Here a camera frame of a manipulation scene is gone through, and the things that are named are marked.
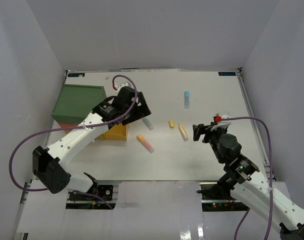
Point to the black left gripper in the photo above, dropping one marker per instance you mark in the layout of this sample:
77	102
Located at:
141	111

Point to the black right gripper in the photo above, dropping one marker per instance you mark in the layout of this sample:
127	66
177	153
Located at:
200	129

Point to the orange cap highlighter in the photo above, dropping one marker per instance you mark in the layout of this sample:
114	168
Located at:
145	143

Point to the yellow drawer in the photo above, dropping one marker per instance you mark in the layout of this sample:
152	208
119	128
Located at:
117	132

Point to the blue cap highlighter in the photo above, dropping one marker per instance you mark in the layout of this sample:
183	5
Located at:
186	99

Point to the red drawer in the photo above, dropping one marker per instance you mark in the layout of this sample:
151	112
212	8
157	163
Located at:
67	126

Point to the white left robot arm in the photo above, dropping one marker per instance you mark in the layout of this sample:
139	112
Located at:
70	164

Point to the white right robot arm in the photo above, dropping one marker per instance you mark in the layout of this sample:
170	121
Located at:
244	182

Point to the yellow highlighter cap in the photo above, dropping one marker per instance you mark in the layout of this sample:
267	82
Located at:
171	123

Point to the blue table label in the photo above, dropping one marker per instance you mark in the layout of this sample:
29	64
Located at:
76	75
226	73

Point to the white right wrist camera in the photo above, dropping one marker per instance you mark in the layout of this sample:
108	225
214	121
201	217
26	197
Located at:
220	116

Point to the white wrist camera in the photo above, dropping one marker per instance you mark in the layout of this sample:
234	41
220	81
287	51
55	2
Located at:
220	116
117	88

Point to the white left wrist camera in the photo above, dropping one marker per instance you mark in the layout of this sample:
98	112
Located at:
117	88

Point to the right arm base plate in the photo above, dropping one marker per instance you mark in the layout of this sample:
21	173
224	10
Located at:
212	200

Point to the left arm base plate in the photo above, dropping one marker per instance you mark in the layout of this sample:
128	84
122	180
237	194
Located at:
104	197

